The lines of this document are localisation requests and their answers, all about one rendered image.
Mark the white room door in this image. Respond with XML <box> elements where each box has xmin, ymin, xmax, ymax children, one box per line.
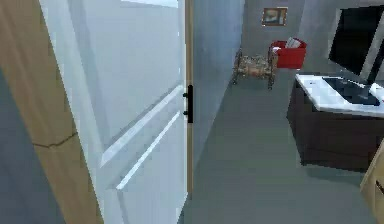
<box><xmin>38</xmin><ymin>0</ymin><xmax>195</xmax><ymax>224</ymax></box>

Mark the brown metal-framed bench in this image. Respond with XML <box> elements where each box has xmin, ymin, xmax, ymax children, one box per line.
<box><xmin>231</xmin><ymin>48</ymin><xmax>279</xmax><ymax>91</ymax></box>

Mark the red bin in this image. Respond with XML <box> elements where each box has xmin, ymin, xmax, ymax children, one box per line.
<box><xmin>270</xmin><ymin>38</ymin><xmax>308</xmax><ymax>70</ymax></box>

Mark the white paper in bin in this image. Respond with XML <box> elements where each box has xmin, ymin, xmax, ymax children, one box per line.
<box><xmin>285</xmin><ymin>36</ymin><xmax>302</xmax><ymax>49</ymax></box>

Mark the dark brown vanity cabinet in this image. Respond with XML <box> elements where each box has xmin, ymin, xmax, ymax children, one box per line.
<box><xmin>286</xmin><ymin>73</ymin><xmax>384</xmax><ymax>173</ymax></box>

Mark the dark sink basin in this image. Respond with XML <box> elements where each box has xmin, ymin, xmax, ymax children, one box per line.
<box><xmin>321</xmin><ymin>76</ymin><xmax>382</xmax><ymax>107</ymax></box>

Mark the light wooden cabinet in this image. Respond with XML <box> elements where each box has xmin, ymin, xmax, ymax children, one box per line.
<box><xmin>359</xmin><ymin>139</ymin><xmax>384</xmax><ymax>224</ymax></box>

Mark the black door handle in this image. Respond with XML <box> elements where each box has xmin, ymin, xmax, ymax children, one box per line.
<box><xmin>182</xmin><ymin>84</ymin><xmax>195</xmax><ymax>124</ymax></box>

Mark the framed wall picture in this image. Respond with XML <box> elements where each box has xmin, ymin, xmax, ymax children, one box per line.
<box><xmin>261</xmin><ymin>6</ymin><xmax>289</xmax><ymax>27</ymax></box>

